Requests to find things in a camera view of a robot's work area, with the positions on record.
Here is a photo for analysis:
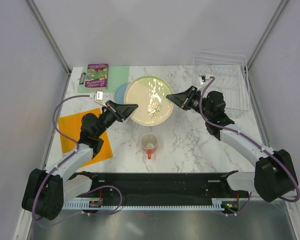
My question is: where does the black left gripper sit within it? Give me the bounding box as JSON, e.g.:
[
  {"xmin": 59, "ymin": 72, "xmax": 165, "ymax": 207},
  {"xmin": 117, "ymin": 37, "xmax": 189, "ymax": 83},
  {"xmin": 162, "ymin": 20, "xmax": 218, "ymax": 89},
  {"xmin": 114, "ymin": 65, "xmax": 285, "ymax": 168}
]
[{"xmin": 95, "ymin": 100, "xmax": 138, "ymax": 137}]

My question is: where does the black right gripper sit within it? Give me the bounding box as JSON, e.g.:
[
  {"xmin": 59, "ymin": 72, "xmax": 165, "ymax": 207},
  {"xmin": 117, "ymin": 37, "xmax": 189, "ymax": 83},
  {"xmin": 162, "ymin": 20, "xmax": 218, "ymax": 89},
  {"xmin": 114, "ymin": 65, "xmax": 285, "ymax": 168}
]
[{"xmin": 167, "ymin": 85, "xmax": 212, "ymax": 120}]

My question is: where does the blue and cream plate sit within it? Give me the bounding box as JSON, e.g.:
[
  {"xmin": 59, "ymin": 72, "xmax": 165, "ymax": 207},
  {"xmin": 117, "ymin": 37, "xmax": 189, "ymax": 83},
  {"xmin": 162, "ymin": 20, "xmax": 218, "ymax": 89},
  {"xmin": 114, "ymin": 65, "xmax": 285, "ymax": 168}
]
[{"xmin": 114, "ymin": 83, "xmax": 129, "ymax": 104}]

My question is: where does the cream yellow plate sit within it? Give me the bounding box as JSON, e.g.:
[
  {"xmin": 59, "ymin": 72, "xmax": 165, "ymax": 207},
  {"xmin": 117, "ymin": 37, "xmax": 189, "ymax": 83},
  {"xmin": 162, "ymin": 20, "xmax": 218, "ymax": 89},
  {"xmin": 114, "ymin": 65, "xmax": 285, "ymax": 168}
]
[{"xmin": 124, "ymin": 75, "xmax": 174, "ymax": 127}]

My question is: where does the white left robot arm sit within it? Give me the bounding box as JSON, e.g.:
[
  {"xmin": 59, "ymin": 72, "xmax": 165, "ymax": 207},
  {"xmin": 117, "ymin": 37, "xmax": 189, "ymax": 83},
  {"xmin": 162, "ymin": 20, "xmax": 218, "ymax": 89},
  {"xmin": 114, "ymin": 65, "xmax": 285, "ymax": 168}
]
[{"xmin": 21, "ymin": 100, "xmax": 138, "ymax": 220}]

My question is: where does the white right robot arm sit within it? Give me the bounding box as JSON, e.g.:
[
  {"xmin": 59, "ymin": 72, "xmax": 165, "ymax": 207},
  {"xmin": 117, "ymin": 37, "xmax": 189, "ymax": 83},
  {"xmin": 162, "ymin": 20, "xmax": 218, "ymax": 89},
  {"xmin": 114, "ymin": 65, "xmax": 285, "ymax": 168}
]
[{"xmin": 166, "ymin": 86, "xmax": 300, "ymax": 203}]

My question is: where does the green clipboard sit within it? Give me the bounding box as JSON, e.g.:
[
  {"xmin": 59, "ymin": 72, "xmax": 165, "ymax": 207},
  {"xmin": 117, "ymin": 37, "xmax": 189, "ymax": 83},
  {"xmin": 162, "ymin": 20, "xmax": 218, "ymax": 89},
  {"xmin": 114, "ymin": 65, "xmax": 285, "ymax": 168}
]
[{"xmin": 75, "ymin": 65, "xmax": 130, "ymax": 94}]

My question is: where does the purple paperback book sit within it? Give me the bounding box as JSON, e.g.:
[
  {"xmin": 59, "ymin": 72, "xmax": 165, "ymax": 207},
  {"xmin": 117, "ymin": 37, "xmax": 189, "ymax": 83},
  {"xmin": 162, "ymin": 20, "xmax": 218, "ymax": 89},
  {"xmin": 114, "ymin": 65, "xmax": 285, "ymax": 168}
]
[{"xmin": 84, "ymin": 63, "xmax": 109, "ymax": 89}]

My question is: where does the orange ceramic mug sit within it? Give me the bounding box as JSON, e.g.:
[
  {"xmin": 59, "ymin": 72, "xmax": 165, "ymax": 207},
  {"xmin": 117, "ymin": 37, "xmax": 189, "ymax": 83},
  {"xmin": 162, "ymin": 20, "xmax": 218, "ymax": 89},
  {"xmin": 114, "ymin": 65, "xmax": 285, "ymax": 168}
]
[{"xmin": 140, "ymin": 133, "xmax": 159, "ymax": 160}]

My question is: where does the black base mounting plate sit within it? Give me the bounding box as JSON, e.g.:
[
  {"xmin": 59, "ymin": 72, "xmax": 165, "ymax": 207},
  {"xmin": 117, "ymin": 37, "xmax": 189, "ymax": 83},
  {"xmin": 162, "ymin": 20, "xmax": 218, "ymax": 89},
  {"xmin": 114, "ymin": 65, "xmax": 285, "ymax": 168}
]
[{"xmin": 81, "ymin": 172, "xmax": 249, "ymax": 206}]

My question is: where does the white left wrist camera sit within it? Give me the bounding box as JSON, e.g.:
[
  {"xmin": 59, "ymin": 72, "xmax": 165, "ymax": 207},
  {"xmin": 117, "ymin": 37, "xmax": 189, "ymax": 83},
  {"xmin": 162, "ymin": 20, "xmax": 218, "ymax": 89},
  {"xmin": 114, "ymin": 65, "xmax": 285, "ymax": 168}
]
[{"xmin": 89, "ymin": 91, "xmax": 105, "ymax": 106}]

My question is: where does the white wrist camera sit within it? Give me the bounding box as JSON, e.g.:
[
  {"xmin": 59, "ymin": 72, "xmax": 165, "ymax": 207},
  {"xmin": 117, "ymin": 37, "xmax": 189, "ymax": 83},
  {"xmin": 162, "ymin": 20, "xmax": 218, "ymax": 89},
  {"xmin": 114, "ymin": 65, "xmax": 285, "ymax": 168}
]
[
  {"xmin": 198, "ymin": 74, "xmax": 207, "ymax": 85},
  {"xmin": 89, "ymin": 91, "xmax": 105, "ymax": 106}
]

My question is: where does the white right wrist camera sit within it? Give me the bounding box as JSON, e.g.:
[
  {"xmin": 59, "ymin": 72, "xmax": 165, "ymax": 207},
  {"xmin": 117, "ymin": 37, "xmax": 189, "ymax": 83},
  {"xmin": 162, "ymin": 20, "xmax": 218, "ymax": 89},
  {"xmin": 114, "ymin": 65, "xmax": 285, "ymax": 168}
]
[{"xmin": 198, "ymin": 74, "xmax": 207, "ymax": 85}]

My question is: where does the clear wire dish rack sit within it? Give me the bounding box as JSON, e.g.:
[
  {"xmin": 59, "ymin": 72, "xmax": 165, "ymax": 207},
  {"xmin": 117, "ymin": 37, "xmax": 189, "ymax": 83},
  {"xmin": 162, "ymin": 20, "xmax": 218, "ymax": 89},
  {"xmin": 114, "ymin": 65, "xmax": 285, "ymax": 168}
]
[{"xmin": 192, "ymin": 50, "xmax": 251, "ymax": 118}]

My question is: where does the white slotted cable duct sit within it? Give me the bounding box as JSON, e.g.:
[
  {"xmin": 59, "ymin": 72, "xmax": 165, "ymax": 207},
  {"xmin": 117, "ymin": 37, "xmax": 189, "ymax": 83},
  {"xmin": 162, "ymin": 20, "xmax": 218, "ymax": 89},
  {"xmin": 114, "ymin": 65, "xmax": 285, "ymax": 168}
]
[{"xmin": 62, "ymin": 198, "xmax": 240, "ymax": 211}]

